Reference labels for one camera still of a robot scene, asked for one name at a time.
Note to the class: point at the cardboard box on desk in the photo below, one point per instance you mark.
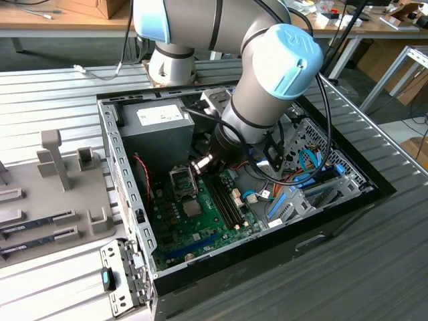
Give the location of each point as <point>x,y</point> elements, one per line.
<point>100,6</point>

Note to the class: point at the blue RAM stick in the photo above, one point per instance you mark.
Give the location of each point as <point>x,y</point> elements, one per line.
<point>36,241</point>
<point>36,223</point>

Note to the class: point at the blue plastic rail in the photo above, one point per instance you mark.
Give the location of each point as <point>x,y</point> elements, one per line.
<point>277,205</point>

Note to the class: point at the grey metal slot bracket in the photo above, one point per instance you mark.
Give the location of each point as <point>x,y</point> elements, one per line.
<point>115,247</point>

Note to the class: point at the blue expansion slot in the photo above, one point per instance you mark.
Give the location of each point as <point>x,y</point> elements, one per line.
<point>194,245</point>

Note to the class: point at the white box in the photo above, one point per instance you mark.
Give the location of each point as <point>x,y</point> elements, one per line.
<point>329,20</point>

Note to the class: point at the CPU socket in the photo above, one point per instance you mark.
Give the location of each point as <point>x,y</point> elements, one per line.
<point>193,218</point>

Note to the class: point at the grey power supply unit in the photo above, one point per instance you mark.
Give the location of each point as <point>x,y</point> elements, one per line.
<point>157,143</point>

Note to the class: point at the large cardboard boxes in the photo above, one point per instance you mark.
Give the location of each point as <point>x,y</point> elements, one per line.
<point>374,63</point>

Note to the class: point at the small cardboard box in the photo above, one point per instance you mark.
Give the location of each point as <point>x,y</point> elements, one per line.
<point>414,150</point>

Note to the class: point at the black RAM slot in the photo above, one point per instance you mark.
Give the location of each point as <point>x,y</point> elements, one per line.
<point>226,200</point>
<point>222,200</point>
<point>229,200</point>
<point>218,200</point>

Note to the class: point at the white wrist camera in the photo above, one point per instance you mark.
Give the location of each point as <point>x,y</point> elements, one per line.
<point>215,100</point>

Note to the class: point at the black tripod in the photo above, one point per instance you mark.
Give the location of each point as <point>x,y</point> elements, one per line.
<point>345,26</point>

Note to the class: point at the hard disk in blue carrier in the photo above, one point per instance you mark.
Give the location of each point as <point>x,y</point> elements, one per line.
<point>304,181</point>

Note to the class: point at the green motherboard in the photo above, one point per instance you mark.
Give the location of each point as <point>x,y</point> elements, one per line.
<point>187,234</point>

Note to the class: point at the black camera bracket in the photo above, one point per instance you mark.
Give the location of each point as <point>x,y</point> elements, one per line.
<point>272,154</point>

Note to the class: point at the black latch blue stripe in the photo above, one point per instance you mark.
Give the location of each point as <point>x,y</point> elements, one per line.
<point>106,279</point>

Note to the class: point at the aluminium profile frame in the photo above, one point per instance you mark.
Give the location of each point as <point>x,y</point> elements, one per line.
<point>387,80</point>

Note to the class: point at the silver coin cell battery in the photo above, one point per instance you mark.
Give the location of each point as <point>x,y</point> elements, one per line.
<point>190,257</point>

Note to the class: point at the black open PC case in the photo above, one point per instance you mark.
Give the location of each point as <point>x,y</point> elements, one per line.
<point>267,254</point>

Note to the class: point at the wooden desk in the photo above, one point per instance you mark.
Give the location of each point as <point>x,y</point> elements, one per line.
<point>368,28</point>
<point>50,21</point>

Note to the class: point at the grey parts rack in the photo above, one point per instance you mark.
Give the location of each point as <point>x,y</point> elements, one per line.
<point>50,200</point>

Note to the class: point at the silver CPU green edge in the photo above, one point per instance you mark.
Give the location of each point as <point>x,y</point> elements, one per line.
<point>193,209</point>

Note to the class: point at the perforated grey disk bay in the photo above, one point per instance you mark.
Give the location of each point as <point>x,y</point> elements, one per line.
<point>314,133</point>

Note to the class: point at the open cardboard box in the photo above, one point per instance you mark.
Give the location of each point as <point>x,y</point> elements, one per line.
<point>401,13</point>

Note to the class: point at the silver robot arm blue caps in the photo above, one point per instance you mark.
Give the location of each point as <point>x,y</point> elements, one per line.
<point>267,100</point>

